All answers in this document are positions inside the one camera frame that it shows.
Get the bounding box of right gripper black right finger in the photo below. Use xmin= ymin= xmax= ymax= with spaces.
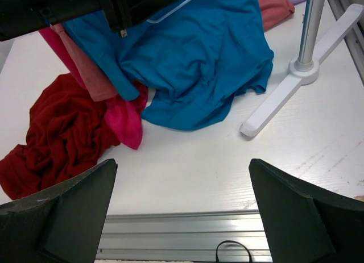
xmin=249 ymin=159 xmax=363 ymax=262

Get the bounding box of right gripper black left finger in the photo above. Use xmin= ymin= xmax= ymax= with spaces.
xmin=1 ymin=159 xmax=118 ymax=262

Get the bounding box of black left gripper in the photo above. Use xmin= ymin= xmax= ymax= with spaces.
xmin=1 ymin=0 xmax=178 ymax=41

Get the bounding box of dark red t-shirt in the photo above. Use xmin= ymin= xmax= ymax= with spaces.
xmin=1 ymin=74 xmax=122 ymax=200

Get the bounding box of light blue wire hanger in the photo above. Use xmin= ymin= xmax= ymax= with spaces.
xmin=146 ymin=0 xmax=194 ymax=24

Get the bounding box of salmon pink t-shirt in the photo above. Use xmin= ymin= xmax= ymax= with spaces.
xmin=51 ymin=24 xmax=118 ymax=102

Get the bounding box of magenta pink t-shirt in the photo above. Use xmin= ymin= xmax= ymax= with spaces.
xmin=39 ymin=27 xmax=148 ymax=149

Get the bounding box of teal blue t-shirt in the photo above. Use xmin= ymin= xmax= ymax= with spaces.
xmin=63 ymin=0 xmax=274 ymax=131

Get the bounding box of white clothes rack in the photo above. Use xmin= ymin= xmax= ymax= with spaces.
xmin=239 ymin=0 xmax=363 ymax=137

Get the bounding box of aluminium table rail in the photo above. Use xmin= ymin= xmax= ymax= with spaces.
xmin=96 ymin=211 xmax=272 ymax=262

